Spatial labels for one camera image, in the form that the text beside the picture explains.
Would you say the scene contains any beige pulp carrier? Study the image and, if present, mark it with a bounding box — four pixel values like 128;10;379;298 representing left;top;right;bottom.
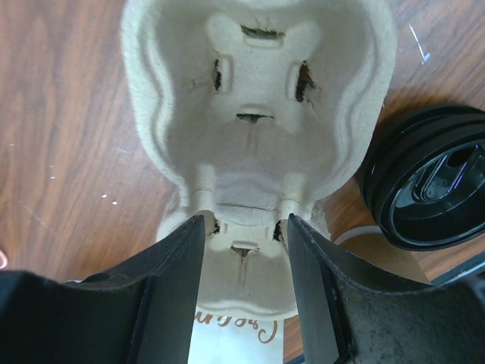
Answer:
120;1;398;320

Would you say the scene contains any cream paper gift bag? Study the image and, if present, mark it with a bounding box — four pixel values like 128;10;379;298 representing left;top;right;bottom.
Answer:
188;311;284;364

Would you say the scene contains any black plastic cup lid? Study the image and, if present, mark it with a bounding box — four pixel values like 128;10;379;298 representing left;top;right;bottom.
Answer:
360;104;484;251

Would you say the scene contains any brown paper coffee cup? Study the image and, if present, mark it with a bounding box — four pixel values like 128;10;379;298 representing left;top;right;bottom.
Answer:
334;225;430;284

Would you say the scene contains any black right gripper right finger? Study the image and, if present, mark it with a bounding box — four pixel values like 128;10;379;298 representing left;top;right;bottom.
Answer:
287;215;484;363

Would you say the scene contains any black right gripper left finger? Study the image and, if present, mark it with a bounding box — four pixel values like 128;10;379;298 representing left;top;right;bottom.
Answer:
1;215;205;363

